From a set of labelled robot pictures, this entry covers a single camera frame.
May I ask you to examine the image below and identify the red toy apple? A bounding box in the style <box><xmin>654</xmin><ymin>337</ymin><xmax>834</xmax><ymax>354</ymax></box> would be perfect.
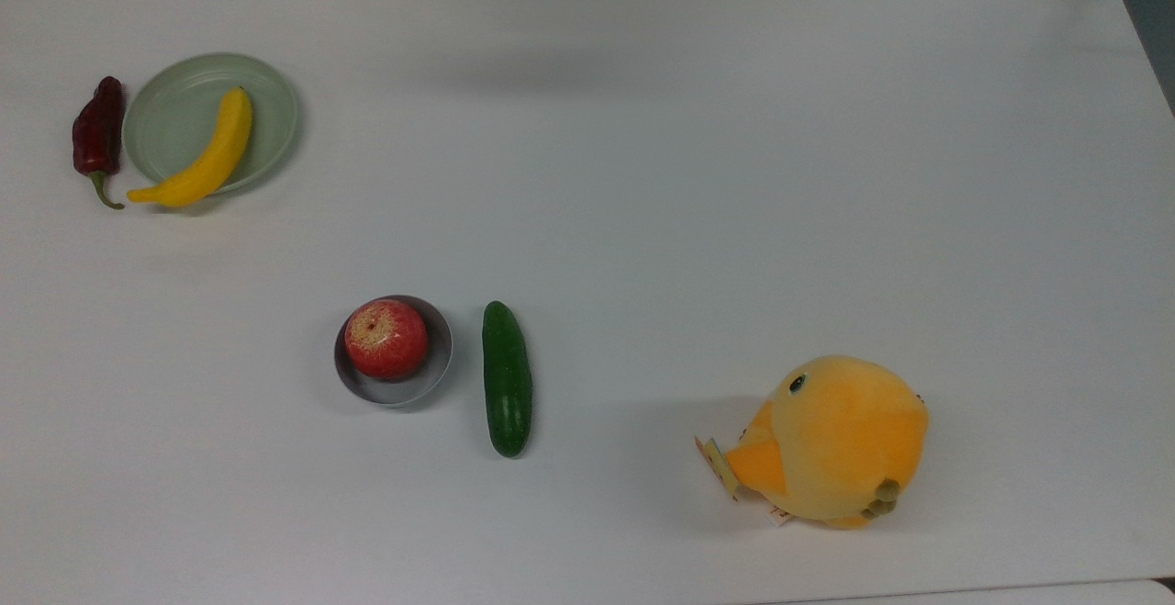
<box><xmin>344</xmin><ymin>298</ymin><xmax>431</xmax><ymax>381</ymax></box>

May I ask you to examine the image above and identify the red chili pepper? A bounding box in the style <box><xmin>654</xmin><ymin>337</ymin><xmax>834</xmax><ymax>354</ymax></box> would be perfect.
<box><xmin>72</xmin><ymin>76</ymin><xmax>127</xmax><ymax>211</ymax></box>

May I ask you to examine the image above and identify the yellow toy banana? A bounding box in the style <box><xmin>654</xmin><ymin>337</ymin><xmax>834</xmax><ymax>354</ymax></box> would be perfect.
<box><xmin>127</xmin><ymin>86</ymin><xmax>253</xmax><ymax>209</ymax></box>

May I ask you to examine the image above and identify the yellow plush chick toy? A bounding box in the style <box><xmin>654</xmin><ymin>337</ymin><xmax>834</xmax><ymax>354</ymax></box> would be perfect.
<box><xmin>694</xmin><ymin>354</ymin><xmax>931</xmax><ymax>531</ymax></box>

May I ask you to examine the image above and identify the pale green plastic plate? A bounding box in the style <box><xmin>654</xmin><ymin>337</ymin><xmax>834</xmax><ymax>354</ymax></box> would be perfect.
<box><xmin>123</xmin><ymin>52</ymin><xmax>300</xmax><ymax>196</ymax></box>

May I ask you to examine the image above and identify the dark green cucumber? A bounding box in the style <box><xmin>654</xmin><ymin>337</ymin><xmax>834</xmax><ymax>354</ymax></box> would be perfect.
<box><xmin>482</xmin><ymin>300</ymin><xmax>534</xmax><ymax>459</ymax></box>

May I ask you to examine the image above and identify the small grey bowl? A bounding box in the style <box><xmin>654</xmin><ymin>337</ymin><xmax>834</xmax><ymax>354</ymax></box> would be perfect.
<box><xmin>333</xmin><ymin>295</ymin><xmax>454</xmax><ymax>408</ymax></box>

